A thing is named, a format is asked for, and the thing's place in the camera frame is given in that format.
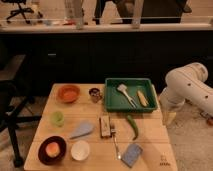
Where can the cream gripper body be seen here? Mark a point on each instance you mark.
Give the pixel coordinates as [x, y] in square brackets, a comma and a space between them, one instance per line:
[168, 117]

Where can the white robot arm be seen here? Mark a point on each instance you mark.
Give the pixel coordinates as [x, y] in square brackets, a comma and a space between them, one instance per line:
[186, 83]

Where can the white bowl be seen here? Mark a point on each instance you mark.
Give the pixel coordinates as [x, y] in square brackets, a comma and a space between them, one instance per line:
[80, 150]

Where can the red orange bowl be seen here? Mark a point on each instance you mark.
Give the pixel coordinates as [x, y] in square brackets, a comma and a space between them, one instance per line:
[68, 93]

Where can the green chili pepper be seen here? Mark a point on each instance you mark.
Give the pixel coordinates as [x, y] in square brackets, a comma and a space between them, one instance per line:
[133, 125]

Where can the blue sponge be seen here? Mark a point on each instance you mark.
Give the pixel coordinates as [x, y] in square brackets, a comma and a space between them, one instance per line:
[131, 154]

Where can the green plastic tray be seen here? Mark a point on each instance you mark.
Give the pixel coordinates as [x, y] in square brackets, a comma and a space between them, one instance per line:
[115, 101]

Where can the white spatula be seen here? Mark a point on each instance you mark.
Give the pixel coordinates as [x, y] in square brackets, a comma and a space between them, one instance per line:
[123, 89]

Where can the brown white rectangular box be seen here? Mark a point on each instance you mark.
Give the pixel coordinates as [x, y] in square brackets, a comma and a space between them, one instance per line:
[105, 126]

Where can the light blue scraper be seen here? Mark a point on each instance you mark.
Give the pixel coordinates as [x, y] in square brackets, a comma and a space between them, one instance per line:
[84, 128]

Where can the green plastic cup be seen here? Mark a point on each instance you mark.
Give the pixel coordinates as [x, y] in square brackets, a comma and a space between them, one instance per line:
[57, 118]

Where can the orange peach fruit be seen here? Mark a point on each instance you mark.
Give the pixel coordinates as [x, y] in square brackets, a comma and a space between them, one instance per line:
[52, 149]

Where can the dark red plate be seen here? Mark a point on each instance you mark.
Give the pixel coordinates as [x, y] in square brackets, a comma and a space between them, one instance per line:
[42, 155]

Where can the black office chair left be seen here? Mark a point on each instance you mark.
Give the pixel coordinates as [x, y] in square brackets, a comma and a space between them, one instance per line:
[9, 114]

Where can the black office chair background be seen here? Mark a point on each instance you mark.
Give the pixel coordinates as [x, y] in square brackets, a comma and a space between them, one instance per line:
[23, 11]

